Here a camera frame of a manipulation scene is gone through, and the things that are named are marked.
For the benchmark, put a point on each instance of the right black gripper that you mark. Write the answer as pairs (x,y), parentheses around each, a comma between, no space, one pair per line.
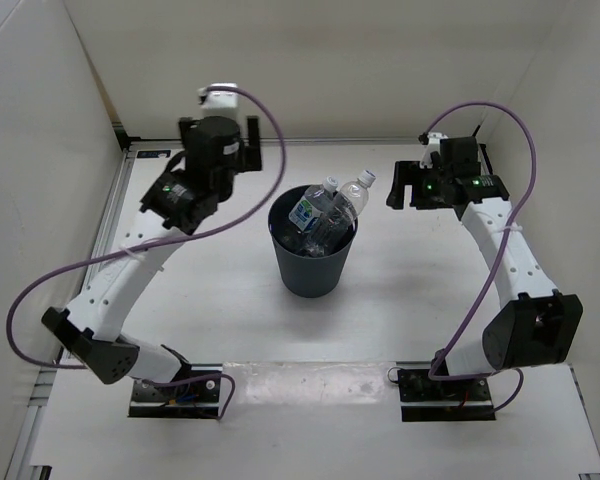
(410,173)

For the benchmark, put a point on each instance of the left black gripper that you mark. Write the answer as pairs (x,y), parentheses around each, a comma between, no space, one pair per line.
(248,159)

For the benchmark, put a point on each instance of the clear unlabelled plastic bottle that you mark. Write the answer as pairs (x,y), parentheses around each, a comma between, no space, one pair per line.
(332,226)

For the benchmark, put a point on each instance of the clear bottle green label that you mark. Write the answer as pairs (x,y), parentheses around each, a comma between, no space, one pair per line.
(312,204)

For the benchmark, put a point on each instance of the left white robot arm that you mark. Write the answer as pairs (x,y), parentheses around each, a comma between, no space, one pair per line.
(190,188)

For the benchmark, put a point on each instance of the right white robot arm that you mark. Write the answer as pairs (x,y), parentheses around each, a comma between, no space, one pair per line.
(536,323)

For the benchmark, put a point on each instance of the dark grey plastic bin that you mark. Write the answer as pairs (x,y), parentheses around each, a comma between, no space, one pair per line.
(305,272)

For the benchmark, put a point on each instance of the left blue table sticker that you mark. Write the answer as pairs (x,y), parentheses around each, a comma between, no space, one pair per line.
(153,154)

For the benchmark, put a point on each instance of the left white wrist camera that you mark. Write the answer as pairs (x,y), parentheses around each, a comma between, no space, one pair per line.
(218,103)

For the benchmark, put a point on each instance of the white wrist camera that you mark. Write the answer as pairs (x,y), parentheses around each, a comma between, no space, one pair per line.
(218,103)
(431,141)

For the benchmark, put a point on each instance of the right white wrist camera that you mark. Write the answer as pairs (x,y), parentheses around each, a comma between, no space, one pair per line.
(431,141)

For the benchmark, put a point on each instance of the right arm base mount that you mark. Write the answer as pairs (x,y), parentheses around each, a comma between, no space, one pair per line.
(423,400)

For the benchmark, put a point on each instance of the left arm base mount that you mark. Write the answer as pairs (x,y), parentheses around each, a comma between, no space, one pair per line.
(205,398)

